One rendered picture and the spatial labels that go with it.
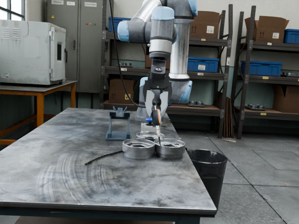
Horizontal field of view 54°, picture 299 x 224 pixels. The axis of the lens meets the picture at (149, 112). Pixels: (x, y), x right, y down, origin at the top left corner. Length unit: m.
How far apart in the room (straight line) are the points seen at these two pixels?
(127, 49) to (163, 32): 4.01
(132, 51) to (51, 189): 4.36
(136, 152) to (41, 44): 2.40
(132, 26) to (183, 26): 0.39
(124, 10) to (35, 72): 2.31
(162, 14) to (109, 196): 0.59
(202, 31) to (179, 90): 3.17
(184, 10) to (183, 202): 0.97
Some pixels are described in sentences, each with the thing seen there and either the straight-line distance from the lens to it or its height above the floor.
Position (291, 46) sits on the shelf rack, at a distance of 4.92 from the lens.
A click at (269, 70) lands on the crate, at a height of 1.09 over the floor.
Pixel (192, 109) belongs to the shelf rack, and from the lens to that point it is 4.50.
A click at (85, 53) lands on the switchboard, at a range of 4.80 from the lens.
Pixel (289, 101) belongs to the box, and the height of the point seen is 0.64.
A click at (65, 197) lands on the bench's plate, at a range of 0.69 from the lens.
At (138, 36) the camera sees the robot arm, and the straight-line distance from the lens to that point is 1.11.
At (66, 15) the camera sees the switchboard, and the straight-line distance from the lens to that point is 4.91.
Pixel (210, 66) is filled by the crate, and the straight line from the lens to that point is 4.60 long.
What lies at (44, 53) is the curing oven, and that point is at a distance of 3.17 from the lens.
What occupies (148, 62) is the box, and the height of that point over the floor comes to 1.11.
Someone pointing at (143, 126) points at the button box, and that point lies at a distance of 1.19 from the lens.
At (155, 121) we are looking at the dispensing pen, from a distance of 0.95.
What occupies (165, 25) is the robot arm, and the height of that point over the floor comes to 1.22.
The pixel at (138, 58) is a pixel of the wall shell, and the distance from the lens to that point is 4.97.
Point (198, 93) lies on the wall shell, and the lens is 5.09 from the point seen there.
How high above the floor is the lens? 1.10
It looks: 10 degrees down
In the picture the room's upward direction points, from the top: 3 degrees clockwise
